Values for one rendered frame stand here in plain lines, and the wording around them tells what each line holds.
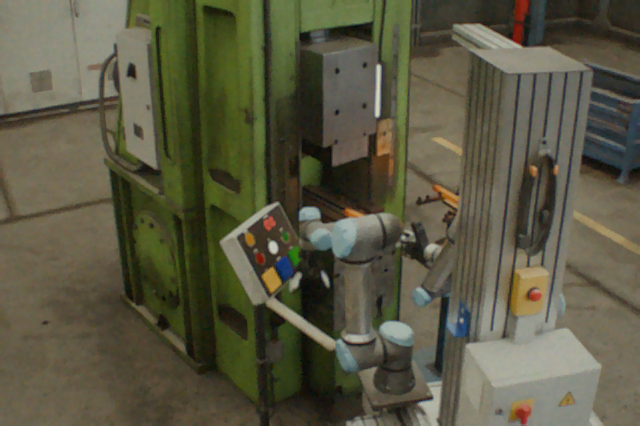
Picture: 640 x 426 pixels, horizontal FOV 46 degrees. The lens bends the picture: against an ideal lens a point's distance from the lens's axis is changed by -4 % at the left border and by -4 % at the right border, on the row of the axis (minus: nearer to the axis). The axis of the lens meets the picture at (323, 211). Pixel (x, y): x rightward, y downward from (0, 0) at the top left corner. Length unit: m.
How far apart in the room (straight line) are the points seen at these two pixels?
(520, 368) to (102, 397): 2.49
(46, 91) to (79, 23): 0.78
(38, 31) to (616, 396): 6.36
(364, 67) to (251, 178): 0.66
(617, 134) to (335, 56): 3.98
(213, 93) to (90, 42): 4.97
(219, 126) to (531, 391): 1.95
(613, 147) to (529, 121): 4.81
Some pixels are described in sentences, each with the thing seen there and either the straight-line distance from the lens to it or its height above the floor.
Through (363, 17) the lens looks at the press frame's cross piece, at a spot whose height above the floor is 1.85.
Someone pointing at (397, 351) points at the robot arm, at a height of 1.00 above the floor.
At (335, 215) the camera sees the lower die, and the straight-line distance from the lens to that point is 3.53.
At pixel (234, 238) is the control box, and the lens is 2.92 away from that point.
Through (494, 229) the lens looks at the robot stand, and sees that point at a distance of 2.13.
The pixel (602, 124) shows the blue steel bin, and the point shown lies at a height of 0.43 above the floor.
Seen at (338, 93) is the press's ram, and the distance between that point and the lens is 3.24.
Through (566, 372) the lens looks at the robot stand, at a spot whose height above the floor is 1.23.
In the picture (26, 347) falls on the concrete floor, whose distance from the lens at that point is 4.64.
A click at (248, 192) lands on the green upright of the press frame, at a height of 1.17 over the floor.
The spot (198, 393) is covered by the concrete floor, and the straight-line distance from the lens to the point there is 4.08.
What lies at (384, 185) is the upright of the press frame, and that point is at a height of 1.01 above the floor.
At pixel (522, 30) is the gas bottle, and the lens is 10.70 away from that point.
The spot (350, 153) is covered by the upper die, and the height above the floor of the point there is 1.30.
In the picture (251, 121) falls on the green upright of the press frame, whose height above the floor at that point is 1.50.
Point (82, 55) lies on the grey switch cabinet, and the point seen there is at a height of 0.59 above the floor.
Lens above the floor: 2.54
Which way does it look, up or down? 26 degrees down
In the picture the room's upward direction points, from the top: straight up
